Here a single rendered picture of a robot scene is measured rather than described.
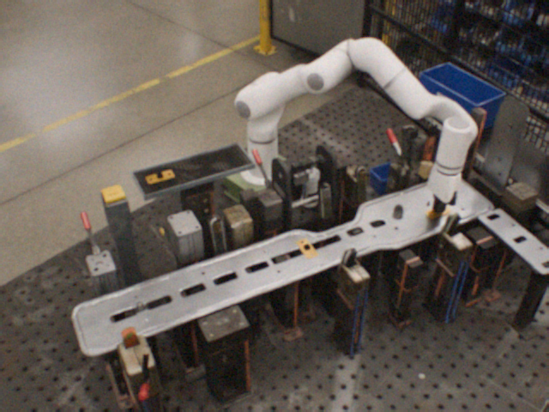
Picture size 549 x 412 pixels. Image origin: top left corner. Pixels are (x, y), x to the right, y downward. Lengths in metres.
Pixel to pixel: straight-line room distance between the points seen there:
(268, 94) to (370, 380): 1.01
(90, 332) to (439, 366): 1.06
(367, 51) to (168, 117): 2.75
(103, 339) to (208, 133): 2.69
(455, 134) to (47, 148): 3.06
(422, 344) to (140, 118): 2.97
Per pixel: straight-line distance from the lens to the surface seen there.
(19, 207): 3.84
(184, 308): 1.70
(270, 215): 1.91
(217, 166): 1.91
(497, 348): 2.10
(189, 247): 1.80
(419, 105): 1.82
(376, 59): 1.82
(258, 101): 2.14
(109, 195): 1.86
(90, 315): 1.75
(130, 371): 1.53
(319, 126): 2.95
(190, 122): 4.32
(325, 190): 1.93
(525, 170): 2.28
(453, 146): 1.83
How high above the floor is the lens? 2.29
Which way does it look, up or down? 40 degrees down
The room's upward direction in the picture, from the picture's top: straight up
